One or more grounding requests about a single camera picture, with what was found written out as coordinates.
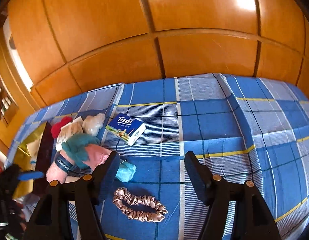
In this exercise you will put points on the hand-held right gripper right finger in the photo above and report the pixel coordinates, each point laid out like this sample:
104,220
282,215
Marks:
194,177

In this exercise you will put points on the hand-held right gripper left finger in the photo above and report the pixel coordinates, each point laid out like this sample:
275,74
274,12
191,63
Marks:
110,170

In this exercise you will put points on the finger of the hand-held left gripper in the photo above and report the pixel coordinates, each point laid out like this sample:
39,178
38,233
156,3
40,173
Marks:
32,175

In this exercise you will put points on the light blue fluffy cloth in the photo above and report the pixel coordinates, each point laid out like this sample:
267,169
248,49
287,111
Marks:
125,171

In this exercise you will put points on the pink dishcloth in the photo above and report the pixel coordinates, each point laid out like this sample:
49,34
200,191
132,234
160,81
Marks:
97,155

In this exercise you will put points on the pink satin scrunchie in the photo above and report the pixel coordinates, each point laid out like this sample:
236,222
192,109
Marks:
124,194

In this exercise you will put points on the maroon gold-lined gift box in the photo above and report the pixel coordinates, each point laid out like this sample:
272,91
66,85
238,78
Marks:
45,150

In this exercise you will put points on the teal fluffy plush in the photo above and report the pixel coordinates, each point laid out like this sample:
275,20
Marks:
79,150

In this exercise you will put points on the red fluffy plush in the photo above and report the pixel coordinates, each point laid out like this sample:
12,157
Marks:
58,127

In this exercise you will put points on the white knitted item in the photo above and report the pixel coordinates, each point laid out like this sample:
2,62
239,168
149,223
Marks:
72,130

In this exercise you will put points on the blue white tissue pack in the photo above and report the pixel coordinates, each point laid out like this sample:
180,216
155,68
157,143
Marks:
125,128

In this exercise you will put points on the clear plastic bag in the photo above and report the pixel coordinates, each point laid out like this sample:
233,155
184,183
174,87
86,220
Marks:
93,125

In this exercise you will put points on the wooden shelf cabinet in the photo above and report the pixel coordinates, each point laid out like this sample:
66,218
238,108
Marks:
7,120

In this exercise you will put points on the group of small bottles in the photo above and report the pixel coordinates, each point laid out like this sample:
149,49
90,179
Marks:
4,103

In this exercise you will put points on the wooden wardrobe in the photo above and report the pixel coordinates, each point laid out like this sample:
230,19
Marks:
169,17

